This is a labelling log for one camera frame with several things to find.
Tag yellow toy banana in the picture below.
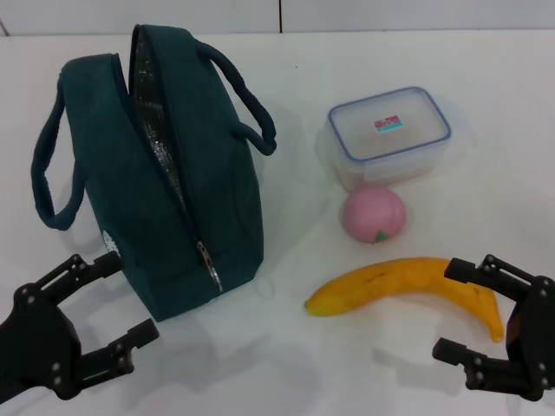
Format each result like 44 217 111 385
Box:
304 257 506 345

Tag clear plastic food container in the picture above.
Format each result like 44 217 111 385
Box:
318 85 453 192

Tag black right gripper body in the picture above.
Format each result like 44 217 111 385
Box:
503 276 555 404

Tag pink toy peach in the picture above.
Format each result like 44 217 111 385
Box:
342 182 408 244

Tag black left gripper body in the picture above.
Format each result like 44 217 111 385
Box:
0 285 84 416

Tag dark teal insulated lunch bag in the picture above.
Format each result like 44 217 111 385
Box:
33 23 278 324

